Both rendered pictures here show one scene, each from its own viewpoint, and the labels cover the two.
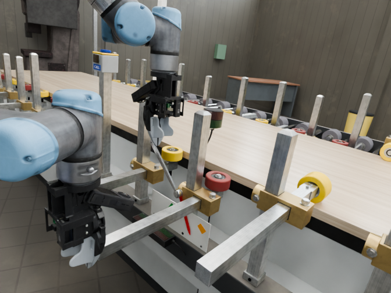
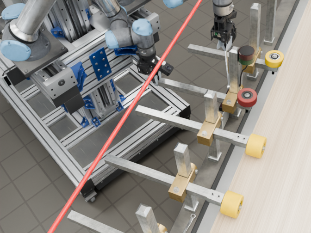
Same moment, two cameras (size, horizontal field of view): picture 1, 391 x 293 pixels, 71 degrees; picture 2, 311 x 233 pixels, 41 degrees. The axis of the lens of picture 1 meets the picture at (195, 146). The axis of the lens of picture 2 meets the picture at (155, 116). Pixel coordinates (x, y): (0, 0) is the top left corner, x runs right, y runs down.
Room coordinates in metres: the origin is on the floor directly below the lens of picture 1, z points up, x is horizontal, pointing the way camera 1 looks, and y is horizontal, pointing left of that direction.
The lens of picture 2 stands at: (0.35, -1.15, 2.23)
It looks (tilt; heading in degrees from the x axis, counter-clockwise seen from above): 50 degrees down; 88
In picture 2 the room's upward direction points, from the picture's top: 14 degrees counter-clockwise
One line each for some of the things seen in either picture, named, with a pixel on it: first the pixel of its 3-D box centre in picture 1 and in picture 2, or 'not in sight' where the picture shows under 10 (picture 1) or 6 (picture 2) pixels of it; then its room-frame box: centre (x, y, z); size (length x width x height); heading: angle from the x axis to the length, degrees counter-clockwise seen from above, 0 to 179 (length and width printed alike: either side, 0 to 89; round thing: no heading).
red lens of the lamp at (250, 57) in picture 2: (213, 113); (246, 52); (0.79, -0.04, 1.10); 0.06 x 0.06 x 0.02
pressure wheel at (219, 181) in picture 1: (216, 190); (246, 103); (0.78, -0.08, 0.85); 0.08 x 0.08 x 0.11
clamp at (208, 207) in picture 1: (198, 196); (233, 97); (0.74, -0.03, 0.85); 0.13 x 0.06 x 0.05; 50
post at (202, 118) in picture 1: (193, 186); (234, 89); (0.75, -0.01, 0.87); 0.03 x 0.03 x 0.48; 50
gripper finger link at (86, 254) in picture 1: (84, 256); (151, 80); (0.43, 0.19, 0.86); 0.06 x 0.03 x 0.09; 140
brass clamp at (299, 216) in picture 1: (280, 203); (210, 127); (0.58, -0.22, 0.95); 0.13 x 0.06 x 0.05; 50
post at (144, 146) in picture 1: (143, 155); (253, 48); (0.91, 0.18, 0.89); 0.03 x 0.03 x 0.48; 50
